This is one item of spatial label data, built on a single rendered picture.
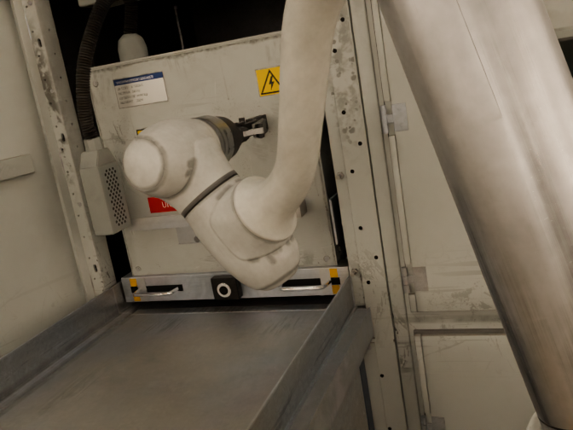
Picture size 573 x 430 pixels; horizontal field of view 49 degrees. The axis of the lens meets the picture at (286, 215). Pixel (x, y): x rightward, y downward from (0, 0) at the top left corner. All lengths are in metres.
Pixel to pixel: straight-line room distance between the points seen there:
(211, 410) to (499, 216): 0.67
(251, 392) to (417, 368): 0.40
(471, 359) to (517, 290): 0.82
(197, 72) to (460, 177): 0.93
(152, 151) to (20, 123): 0.65
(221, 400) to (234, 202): 0.33
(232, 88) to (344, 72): 0.24
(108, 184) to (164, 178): 0.51
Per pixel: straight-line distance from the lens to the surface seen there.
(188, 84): 1.32
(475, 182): 0.43
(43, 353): 1.33
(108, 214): 1.35
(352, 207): 1.20
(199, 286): 1.41
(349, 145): 1.18
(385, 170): 1.17
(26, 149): 1.47
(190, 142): 0.89
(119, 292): 1.52
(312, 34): 0.73
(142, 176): 0.87
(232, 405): 1.01
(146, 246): 1.46
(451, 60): 0.42
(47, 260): 1.49
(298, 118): 0.76
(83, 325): 1.41
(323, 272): 1.29
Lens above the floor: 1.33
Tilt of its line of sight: 13 degrees down
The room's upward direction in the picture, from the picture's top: 10 degrees counter-clockwise
